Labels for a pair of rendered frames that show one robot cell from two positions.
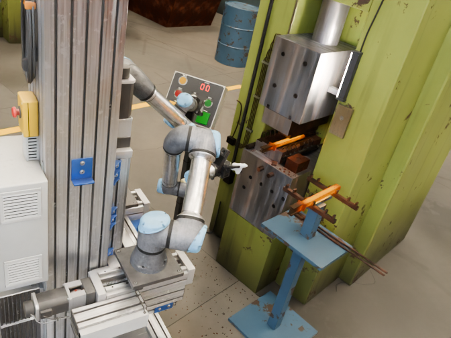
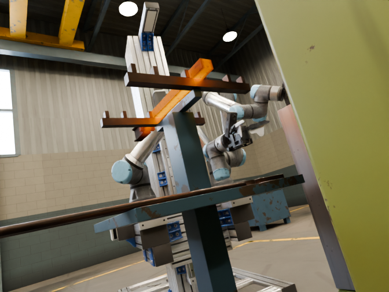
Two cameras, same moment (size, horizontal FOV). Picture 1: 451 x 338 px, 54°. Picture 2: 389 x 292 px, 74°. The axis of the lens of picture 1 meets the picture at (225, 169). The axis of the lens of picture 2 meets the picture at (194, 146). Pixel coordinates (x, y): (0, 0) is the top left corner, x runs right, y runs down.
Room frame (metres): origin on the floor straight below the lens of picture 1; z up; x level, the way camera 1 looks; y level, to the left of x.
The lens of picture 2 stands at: (2.11, -1.09, 0.71)
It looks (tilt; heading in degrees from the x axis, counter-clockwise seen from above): 14 degrees up; 106
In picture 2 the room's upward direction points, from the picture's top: 14 degrees counter-clockwise
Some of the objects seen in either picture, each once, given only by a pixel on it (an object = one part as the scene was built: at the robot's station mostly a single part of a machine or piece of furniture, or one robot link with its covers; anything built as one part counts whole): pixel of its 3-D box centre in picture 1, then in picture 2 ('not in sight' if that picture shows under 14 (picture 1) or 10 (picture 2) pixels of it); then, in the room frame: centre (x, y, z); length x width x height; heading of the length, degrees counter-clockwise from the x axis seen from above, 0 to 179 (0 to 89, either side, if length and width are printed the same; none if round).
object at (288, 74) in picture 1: (315, 78); not in sight; (2.49, -0.38, 1.39); 0.42 x 0.39 x 0.40; 142
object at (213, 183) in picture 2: not in sight; (220, 178); (1.76, 0.53, 0.87); 0.15 x 0.15 x 0.10
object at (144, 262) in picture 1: (149, 251); (142, 194); (1.37, 0.22, 0.87); 0.15 x 0.15 x 0.10
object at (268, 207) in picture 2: not in sight; (256, 211); (1.39, 5.26, 0.36); 1.21 x 0.81 x 0.72; 131
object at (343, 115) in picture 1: (341, 121); not in sight; (2.26, -0.55, 1.27); 0.09 x 0.02 x 0.17; 52
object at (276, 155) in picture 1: (288, 142); not in sight; (2.52, -0.35, 0.96); 0.42 x 0.20 x 0.09; 142
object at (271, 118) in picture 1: (297, 115); not in sight; (2.52, -0.35, 1.15); 0.42 x 0.20 x 0.10; 142
